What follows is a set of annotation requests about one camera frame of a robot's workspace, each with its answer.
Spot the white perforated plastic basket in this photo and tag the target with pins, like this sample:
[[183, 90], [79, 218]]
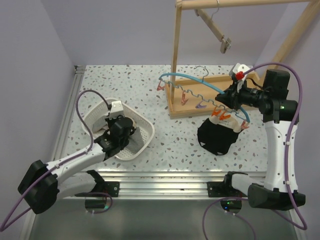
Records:
[[148, 131]]

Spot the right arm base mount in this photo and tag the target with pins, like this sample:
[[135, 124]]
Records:
[[217, 189]]

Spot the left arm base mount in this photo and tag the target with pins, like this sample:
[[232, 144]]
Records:
[[101, 197]]

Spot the beige underwear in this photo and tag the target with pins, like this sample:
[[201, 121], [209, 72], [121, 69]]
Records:
[[124, 123]]

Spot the blue plastic clip hanger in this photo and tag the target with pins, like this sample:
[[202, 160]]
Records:
[[191, 96]]

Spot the wooden clothes rack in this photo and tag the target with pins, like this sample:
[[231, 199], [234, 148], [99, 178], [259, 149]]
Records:
[[311, 11]]

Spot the wooden clip hanger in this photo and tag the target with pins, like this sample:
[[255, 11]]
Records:
[[225, 42]]

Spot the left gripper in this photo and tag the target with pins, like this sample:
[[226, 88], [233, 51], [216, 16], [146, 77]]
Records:
[[110, 120]]

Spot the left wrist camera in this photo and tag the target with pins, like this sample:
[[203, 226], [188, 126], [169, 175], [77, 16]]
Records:
[[116, 109]]

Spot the grey striped underwear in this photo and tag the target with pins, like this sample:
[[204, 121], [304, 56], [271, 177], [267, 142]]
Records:
[[116, 143]]

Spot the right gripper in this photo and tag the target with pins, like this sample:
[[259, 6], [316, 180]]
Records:
[[233, 101]]

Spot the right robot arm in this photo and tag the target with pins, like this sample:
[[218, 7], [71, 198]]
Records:
[[279, 190]]

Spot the black underwear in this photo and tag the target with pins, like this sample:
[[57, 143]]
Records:
[[215, 138]]

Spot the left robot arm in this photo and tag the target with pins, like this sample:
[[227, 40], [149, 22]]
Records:
[[45, 183]]

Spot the aluminium rail frame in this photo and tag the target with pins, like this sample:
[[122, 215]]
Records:
[[152, 185]]

